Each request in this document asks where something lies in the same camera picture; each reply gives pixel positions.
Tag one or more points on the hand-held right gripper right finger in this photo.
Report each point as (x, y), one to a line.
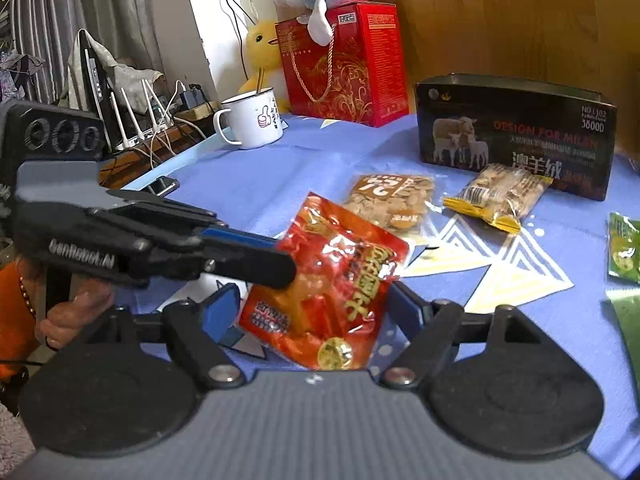
(406, 312)

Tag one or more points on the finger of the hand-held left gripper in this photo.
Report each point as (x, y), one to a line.
(235, 236)
(250, 262)

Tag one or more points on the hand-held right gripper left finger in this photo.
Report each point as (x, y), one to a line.
(221, 310)

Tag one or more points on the red snack packet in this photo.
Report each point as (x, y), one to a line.
(330, 270)

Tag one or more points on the dark box with sheep print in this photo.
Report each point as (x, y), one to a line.
(525, 130)

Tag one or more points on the person's left hand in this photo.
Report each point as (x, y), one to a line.
(75, 315)

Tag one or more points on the black smartphone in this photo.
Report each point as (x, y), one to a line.
(163, 186)

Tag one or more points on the white router with antennas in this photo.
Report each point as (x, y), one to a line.
(137, 135)

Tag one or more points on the black standing device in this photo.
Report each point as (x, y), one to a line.
(95, 90)

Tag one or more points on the blue printed bed sheet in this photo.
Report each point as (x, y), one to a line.
(300, 160)

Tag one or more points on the clear almond slice packet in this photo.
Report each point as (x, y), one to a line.
(385, 200)

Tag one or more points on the wooden side table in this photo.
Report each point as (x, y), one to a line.
(175, 137)

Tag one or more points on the white enamel mug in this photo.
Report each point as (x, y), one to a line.
(255, 120)

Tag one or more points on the grey draped cloth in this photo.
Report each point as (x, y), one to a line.
(125, 77)

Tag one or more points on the black charger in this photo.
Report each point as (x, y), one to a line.
(192, 97)

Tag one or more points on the yellow-edged cracker packet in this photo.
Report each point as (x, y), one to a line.
(500, 191)

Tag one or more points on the thin wooden stick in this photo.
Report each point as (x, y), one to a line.
(260, 80)

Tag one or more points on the grey curtain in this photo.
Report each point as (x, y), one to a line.
(50, 10)

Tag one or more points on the yellow duck plush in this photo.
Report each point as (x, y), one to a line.
(261, 45)

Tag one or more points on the red gift bag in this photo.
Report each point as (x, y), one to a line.
(360, 70)

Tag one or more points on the dark green snack packet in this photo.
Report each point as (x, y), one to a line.
(631, 327)

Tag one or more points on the light green snack packet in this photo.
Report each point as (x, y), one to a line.
(627, 250)

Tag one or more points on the wood grain board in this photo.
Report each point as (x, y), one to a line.
(500, 15)

